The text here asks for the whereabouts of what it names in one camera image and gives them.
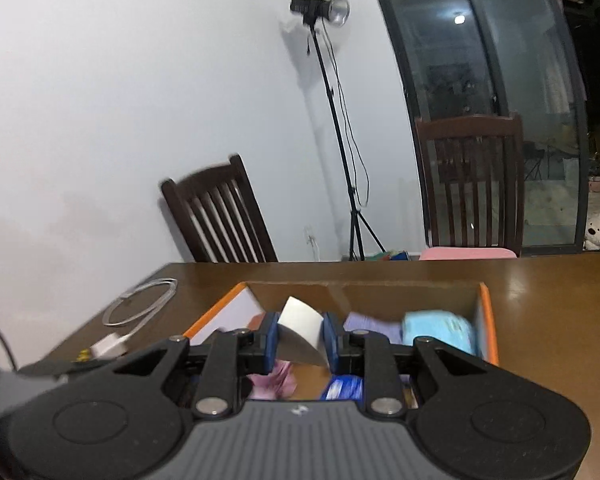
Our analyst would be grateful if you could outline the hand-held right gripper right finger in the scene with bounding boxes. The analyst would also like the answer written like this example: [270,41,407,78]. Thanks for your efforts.
[322,311,488,417]

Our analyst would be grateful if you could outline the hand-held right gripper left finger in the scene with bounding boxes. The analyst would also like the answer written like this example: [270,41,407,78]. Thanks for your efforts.
[112,311,282,418]

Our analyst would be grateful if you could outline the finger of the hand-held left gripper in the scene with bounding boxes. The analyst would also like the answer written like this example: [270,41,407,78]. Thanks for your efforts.
[17,356,111,381]

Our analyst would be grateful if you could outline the white card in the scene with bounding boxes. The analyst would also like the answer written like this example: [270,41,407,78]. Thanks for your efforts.
[275,296,328,368]

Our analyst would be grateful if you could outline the fluffy purple headband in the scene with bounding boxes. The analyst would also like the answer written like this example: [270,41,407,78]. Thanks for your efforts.
[247,360,298,401]

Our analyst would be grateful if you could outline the blue tissue pack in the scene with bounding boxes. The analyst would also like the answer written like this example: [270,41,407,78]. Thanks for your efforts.
[320,374,366,402]

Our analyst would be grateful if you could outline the purple knitted cloth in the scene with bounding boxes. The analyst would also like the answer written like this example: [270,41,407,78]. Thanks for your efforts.
[342,312,406,346]

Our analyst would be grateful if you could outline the cardboard box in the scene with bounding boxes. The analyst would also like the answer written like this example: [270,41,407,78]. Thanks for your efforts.
[182,281,499,406]

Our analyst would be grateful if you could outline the light blue soft pack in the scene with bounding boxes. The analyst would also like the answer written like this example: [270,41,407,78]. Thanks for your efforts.
[400,310,478,358]

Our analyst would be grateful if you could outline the white charger adapter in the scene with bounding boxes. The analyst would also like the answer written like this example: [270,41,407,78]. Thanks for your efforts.
[90,332,131,359]

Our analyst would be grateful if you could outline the pink seat cushion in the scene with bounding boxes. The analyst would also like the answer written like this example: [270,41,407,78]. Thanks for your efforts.
[419,246,518,261]

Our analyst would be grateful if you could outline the dark wooden chair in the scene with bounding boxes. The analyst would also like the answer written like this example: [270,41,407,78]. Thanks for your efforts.
[161,154,279,263]
[414,114,526,258]

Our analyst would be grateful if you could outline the black framed glass sliding door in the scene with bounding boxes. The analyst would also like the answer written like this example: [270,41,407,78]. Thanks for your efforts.
[365,0,600,256]

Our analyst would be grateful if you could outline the white charging cable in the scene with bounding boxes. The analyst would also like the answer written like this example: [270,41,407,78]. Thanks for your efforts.
[102,278,178,333]

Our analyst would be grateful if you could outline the black studio light cable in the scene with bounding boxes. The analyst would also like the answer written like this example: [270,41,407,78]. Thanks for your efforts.
[324,29,371,209]

